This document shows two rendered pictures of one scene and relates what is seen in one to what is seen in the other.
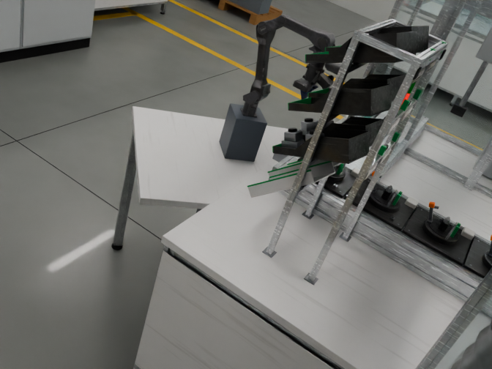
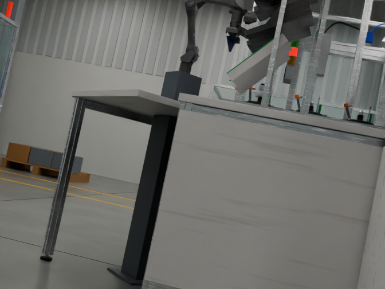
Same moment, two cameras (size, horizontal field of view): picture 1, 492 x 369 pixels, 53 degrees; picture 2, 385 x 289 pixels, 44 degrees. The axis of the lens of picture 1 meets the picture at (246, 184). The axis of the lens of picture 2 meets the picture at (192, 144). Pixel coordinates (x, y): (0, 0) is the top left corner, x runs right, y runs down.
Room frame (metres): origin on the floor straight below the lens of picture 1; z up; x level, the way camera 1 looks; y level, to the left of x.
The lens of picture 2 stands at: (-0.47, 0.49, 0.60)
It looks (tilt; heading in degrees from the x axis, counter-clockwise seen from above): 3 degrees up; 348
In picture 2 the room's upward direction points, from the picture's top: 12 degrees clockwise
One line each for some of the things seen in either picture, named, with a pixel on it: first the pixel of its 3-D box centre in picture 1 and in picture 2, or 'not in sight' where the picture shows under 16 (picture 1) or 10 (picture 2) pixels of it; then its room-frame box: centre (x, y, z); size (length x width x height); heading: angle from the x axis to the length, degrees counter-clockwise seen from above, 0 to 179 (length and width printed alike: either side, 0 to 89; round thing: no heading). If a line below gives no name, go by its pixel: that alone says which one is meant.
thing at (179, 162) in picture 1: (237, 160); (180, 116); (1.92, 0.07, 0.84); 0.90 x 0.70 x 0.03; 113
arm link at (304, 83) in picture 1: (312, 75); (234, 30); (1.89, -0.11, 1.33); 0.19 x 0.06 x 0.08; 158
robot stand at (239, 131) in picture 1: (241, 132); (179, 93); (1.97, 0.09, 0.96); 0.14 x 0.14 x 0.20; 23
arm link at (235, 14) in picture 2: (319, 56); (237, 15); (1.89, -0.11, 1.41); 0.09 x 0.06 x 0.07; 69
